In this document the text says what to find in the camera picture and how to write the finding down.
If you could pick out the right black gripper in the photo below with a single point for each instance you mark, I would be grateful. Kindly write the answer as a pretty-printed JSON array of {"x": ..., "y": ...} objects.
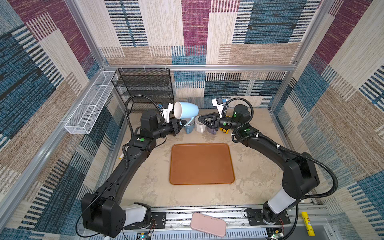
[{"x": 215, "y": 124}]

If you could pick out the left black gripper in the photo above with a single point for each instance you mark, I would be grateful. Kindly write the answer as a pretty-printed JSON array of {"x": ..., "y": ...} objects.
[{"x": 174, "y": 129}]

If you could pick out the white faceted mug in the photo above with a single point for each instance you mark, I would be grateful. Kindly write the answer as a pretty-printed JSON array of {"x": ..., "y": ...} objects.
[{"x": 199, "y": 127}]

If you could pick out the blue patterned mug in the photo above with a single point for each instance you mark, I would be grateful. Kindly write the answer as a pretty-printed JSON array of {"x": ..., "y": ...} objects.
[{"x": 189, "y": 128}]

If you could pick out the light blue mug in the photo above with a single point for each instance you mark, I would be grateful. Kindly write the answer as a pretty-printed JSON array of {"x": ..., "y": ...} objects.
[{"x": 185, "y": 111}]

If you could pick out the purple mug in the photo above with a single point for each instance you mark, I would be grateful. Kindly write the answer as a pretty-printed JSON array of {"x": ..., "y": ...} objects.
[{"x": 212, "y": 130}]

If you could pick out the yellow mug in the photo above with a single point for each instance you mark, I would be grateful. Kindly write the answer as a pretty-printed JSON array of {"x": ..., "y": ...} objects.
[{"x": 225, "y": 131}]

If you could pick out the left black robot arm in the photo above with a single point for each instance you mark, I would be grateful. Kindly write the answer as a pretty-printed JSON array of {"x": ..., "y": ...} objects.
[{"x": 101, "y": 211}]

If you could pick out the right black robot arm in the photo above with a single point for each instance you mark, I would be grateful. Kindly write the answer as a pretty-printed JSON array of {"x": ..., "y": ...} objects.
[{"x": 300, "y": 175}]

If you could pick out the brown serving tray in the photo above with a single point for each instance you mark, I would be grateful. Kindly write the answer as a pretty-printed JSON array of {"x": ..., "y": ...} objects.
[{"x": 201, "y": 164}]

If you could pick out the black mesh shelf rack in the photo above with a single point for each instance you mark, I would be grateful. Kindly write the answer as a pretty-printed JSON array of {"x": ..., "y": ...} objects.
[{"x": 151, "y": 82}]

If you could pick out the pink pouch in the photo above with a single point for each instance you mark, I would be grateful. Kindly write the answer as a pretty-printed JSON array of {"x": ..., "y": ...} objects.
[{"x": 208, "y": 224}]

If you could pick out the white wire wall basket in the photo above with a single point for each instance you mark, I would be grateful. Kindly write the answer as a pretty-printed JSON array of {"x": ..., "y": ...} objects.
[{"x": 87, "y": 112}]

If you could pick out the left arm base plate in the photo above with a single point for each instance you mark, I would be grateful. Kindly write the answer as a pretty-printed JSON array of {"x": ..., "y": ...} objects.
[{"x": 156, "y": 221}]

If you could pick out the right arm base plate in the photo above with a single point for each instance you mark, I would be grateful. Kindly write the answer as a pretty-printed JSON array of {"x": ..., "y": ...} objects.
[{"x": 255, "y": 216}]

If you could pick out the yellow marker right rail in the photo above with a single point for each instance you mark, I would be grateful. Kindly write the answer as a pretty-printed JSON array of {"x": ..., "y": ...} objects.
[{"x": 308, "y": 224}]

